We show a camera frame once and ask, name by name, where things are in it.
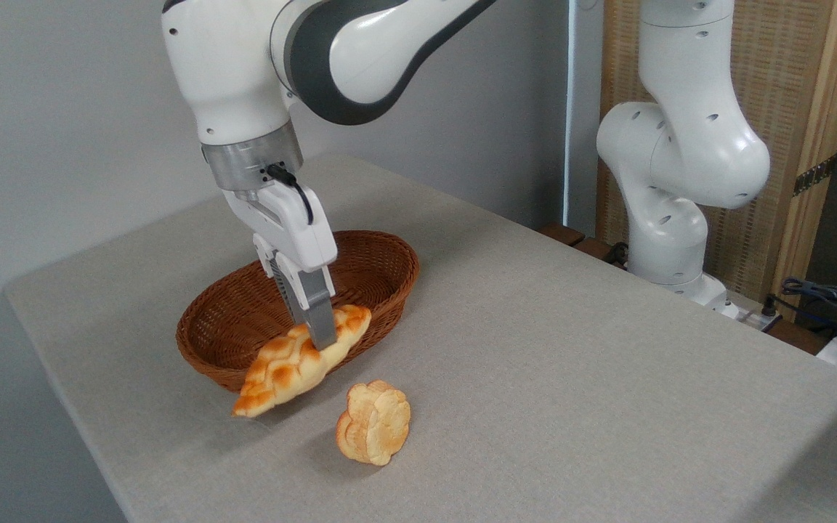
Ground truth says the brass screen hinge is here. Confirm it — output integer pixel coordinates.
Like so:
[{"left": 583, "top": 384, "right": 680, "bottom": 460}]
[{"left": 793, "top": 155, "right": 837, "bottom": 198}]

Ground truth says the flower-shaped bread roll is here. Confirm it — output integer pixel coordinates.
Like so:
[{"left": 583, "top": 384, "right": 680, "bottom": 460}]
[{"left": 336, "top": 379, "right": 412, "bottom": 466}]

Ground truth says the long braided bread loaf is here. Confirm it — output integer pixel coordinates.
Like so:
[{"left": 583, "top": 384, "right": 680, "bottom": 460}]
[{"left": 232, "top": 304, "right": 373, "bottom": 419}]

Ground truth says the brown oval wicker basket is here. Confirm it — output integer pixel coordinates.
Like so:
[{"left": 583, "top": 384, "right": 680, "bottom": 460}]
[{"left": 176, "top": 230, "right": 421, "bottom": 394}]

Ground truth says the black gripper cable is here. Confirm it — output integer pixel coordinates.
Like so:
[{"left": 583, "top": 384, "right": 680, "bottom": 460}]
[{"left": 265, "top": 163, "right": 315, "bottom": 226}]

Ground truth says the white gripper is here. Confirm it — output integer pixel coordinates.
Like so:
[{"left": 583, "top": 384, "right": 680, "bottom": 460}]
[{"left": 222, "top": 180, "right": 339, "bottom": 351}]

